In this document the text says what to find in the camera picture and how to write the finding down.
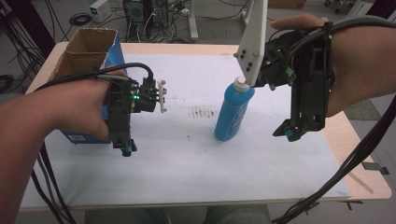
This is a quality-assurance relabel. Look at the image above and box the cardboard box blue outside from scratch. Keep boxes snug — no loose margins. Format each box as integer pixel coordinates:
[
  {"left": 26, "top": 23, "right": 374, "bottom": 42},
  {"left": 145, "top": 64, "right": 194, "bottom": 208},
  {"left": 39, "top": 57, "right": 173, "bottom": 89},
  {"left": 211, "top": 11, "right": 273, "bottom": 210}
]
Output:
[{"left": 50, "top": 27, "right": 127, "bottom": 145}]

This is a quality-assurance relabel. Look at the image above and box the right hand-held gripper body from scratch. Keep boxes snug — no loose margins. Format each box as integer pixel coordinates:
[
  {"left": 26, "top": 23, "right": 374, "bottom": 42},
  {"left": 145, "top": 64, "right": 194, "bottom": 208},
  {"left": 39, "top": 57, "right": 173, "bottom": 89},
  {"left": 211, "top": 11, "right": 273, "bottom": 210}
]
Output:
[{"left": 233, "top": 0, "right": 336, "bottom": 133}]

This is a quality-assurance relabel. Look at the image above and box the person's right hand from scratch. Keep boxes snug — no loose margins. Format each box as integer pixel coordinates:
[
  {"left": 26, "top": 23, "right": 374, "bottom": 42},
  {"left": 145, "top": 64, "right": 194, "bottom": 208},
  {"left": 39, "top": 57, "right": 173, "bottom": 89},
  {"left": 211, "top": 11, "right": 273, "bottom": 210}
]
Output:
[{"left": 270, "top": 13, "right": 388, "bottom": 119}]

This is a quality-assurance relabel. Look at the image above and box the brown cardboard box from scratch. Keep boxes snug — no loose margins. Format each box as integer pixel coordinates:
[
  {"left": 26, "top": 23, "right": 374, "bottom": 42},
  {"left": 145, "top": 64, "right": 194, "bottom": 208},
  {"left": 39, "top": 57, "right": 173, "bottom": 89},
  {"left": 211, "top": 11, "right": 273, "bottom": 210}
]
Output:
[{"left": 267, "top": 0, "right": 308, "bottom": 10}]

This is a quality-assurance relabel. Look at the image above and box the blue bottle with white cap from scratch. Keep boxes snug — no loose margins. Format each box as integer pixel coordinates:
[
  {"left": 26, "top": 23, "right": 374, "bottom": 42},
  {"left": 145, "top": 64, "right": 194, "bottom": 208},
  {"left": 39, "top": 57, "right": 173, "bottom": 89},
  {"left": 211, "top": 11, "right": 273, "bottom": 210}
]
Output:
[{"left": 214, "top": 76, "right": 256, "bottom": 143}]

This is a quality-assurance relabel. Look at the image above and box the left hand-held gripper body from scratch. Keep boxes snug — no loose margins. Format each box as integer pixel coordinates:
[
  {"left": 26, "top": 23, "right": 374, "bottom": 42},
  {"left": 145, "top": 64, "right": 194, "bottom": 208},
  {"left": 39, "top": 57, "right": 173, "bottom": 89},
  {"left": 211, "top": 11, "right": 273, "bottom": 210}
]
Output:
[{"left": 104, "top": 77, "right": 168, "bottom": 145}]

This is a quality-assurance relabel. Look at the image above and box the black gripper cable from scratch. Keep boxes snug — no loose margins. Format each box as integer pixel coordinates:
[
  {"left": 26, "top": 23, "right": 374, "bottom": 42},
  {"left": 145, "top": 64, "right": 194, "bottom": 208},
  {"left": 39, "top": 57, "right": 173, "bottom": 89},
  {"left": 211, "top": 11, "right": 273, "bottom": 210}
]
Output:
[
  {"left": 288, "top": 14, "right": 396, "bottom": 60},
  {"left": 34, "top": 62, "right": 155, "bottom": 92}
]

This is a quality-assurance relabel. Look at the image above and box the person's left hand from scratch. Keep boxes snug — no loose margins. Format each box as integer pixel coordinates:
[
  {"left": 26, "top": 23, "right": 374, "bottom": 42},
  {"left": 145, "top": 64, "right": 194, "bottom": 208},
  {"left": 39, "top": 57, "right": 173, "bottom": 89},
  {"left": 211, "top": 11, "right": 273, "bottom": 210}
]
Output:
[{"left": 46, "top": 69, "right": 129, "bottom": 142}]

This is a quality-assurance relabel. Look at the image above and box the black computer tower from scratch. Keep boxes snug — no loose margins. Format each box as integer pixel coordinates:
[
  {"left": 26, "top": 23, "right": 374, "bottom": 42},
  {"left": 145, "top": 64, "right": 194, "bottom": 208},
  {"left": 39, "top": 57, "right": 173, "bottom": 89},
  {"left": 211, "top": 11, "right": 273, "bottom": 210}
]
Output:
[{"left": 121, "top": 0, "right": 151, "bottom": 42}]

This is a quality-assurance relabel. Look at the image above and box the white table mat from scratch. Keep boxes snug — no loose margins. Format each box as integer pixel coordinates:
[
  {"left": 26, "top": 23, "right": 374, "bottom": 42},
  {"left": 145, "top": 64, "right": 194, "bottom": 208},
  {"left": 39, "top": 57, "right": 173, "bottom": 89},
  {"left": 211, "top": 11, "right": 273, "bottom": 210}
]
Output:
[{"left": 20, "top": 53, "right": 353, "bottom": 210}]

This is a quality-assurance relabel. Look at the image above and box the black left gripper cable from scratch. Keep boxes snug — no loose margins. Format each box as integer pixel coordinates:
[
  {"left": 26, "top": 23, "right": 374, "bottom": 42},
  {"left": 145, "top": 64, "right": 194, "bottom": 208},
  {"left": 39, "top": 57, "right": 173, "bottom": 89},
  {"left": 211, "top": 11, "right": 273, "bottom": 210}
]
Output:
[{"left": 34, "top": 62, "right": 155, "bottom": 92}]

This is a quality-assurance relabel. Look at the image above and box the white stand leg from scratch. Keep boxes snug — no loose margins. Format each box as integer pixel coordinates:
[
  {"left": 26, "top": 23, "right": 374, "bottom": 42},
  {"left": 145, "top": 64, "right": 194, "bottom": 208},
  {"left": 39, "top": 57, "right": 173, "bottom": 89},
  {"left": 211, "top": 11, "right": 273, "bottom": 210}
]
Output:
[{"left": 187, "top": 0, "right": 200, "bottom": 40}]

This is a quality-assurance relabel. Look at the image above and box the coiled black cable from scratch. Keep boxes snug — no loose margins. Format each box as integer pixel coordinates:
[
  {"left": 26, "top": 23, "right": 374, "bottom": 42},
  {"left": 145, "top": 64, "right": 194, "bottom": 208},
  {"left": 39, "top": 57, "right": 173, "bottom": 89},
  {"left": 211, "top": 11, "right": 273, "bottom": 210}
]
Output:
[{"left": 68, "top": 12, "right": 93, "bottom": 27}]

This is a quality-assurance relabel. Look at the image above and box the white power supply box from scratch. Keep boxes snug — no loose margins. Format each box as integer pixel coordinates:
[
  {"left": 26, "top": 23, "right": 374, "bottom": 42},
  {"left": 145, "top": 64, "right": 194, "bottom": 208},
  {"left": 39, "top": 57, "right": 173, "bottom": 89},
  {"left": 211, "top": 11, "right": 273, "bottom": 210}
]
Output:
[{"left": 89, "top": 0, "right": 113, "bottom": 23}]

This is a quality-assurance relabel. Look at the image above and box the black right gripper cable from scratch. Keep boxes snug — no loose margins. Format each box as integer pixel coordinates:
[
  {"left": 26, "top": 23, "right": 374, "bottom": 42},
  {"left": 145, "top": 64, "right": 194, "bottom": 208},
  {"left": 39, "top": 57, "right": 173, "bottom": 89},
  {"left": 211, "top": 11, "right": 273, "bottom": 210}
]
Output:
[{"left": 288, "top": 14, "right": 396, "bottom": 60}]

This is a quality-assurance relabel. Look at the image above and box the black cable bundle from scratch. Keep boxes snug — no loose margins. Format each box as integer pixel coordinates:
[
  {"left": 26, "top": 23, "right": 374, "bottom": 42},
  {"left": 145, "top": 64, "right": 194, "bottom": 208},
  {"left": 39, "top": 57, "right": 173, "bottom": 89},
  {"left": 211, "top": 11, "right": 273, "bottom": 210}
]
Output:
[
  {"left": 271, "top": 94, "right": 396, "bottom": 224},
  {"left": 30, "top": 141, "right": 78, "bottom": 224}
]

